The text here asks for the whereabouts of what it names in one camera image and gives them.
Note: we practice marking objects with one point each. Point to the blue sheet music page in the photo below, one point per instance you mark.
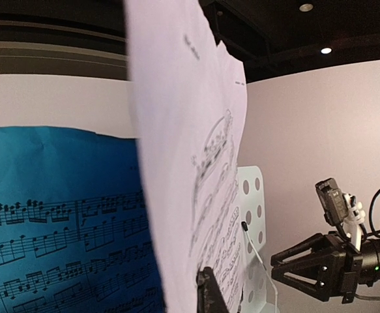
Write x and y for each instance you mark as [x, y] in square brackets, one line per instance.
[74, 232]

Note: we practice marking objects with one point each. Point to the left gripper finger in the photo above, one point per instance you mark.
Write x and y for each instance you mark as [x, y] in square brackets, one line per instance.
[209, 296]

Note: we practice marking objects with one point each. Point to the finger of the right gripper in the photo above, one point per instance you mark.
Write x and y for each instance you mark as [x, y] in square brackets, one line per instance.
[319, 250]
[316, 278]

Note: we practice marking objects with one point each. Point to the round ceiling light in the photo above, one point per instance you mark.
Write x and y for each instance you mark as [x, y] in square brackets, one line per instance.
[306, 7]
[326, 50]

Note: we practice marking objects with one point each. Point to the white perforated music stand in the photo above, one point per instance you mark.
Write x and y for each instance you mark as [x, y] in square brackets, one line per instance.
[259, 292]

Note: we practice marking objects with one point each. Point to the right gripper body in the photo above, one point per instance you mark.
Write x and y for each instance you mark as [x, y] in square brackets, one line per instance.
[360, 268]

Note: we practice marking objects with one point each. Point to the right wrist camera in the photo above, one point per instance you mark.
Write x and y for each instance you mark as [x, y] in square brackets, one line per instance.
[343, 212]

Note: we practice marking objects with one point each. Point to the lilac sheet music page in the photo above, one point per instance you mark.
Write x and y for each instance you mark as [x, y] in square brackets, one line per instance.
[190, 99]

